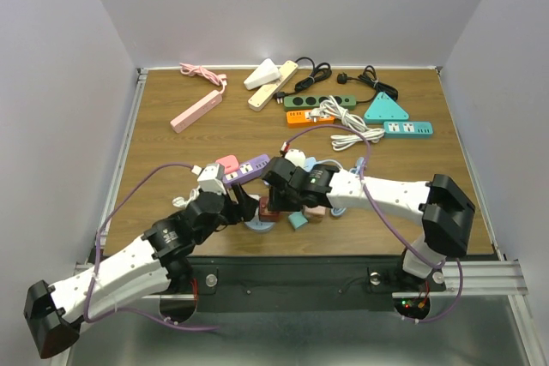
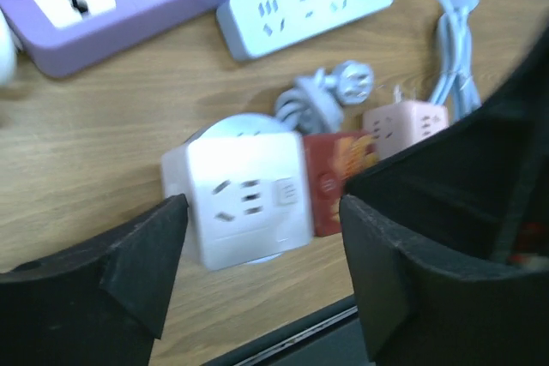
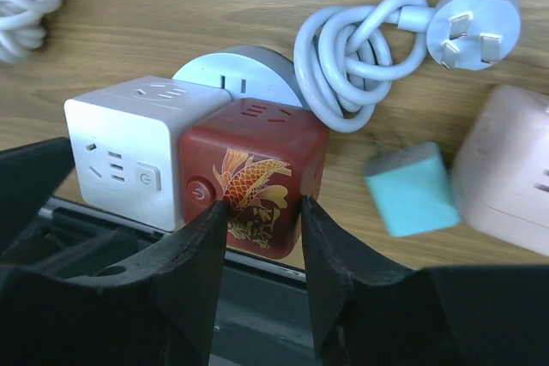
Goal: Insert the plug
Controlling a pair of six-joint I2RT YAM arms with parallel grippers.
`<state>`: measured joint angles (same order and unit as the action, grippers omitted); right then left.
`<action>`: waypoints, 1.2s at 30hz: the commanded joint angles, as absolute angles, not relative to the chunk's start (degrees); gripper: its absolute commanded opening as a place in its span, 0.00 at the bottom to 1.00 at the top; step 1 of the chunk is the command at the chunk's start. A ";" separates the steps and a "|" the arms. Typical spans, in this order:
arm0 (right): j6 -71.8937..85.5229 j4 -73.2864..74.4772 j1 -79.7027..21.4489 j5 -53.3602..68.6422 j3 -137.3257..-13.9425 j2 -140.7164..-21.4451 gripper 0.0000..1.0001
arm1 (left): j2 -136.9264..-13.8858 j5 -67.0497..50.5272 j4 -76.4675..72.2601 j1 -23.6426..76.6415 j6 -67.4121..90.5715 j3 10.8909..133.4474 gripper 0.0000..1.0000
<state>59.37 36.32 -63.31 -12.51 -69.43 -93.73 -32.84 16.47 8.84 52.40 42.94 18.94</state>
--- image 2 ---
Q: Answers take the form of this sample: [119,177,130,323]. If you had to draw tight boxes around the pink cube socket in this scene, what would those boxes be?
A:
[362,86,449,160]

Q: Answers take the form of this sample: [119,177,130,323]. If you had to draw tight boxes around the purple power strip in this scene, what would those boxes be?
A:
[1,0,225,84]

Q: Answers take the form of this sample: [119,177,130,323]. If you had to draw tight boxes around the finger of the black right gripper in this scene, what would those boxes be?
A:
[345,31,548,261]

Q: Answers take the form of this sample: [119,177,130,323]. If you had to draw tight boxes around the grey-blue plug with cable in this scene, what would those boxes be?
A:
[274,61,374,135]

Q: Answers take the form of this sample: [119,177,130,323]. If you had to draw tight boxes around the white cube socket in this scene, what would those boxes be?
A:
[160,132,313,271]

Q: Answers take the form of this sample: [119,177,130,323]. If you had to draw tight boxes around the light blue power strip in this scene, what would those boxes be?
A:
[216,0,394,61]

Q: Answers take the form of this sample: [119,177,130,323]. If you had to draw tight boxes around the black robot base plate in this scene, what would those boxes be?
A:
[205,296,369,366]

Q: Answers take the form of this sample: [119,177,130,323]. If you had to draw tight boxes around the dark red cube socket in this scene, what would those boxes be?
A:
[303,131,379,237]

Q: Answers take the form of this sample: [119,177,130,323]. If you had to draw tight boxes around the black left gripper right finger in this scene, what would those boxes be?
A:
[340,195,548,365]

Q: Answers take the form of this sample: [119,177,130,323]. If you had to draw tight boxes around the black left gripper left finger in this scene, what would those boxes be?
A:
[1,195,188,365]

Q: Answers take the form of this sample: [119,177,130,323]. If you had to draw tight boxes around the light blue strip cable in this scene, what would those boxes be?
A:
[389,0,482,121]

